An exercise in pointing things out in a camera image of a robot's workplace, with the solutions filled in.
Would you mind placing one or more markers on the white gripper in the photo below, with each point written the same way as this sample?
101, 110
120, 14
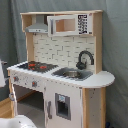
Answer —
2, 80

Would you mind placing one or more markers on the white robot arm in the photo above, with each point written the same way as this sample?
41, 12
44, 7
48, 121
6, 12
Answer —
18, 121

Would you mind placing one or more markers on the wooden toy kitchen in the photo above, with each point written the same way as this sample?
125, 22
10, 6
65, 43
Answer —
63, 51

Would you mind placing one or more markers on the red left stove knob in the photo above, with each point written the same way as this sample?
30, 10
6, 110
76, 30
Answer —
15, 78

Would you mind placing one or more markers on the red stove knob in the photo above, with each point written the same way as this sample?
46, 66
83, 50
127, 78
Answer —
34, 84
15, 78

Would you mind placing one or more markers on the black toy stovetop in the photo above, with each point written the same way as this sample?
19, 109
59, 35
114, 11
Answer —
37, 66

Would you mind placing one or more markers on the red right stove knob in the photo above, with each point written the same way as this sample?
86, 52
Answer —
34, 84

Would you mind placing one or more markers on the grey range hood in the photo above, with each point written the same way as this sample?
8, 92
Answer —
38, 25

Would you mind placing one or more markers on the white cupboard door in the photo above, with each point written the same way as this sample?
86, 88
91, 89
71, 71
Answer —
74, 93

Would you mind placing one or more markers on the grey toy ice dispenser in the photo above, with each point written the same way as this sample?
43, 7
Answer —
62, 104

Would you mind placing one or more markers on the grey toy sink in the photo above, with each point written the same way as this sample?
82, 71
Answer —
73, 74

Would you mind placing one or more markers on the black toy faucet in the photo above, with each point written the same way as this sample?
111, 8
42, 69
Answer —
82, 64

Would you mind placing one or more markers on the white toy microwave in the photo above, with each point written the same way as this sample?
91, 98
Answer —
67, 25

